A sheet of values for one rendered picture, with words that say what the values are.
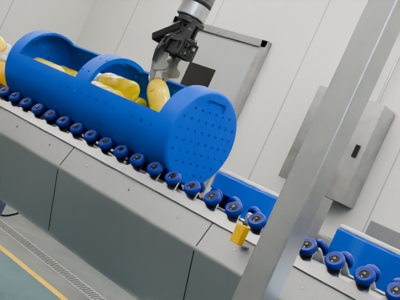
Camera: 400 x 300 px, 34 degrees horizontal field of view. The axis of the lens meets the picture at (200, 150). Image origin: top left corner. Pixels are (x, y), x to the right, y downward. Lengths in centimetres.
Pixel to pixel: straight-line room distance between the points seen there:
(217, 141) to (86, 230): 46
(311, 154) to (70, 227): 97
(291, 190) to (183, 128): 62
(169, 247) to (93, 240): 32
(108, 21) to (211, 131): 578
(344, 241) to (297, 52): 402
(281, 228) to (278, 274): 9
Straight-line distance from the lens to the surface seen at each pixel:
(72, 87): 212
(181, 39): 194
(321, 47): 580
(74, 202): 199
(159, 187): 178
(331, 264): 146
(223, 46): 631
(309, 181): 124
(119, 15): 751
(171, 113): 179
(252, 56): 607
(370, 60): 127
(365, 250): 195
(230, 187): 223
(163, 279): 173
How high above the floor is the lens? 105
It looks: level
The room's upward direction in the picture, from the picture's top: 25 degrees clockwise
